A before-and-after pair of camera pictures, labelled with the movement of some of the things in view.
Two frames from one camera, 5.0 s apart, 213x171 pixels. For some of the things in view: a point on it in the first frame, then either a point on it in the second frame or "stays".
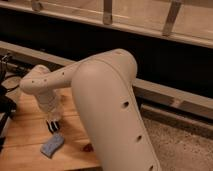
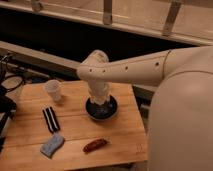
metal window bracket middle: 107,12 stays
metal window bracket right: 171,17 stays
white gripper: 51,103 → 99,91
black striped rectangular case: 52,125 stays
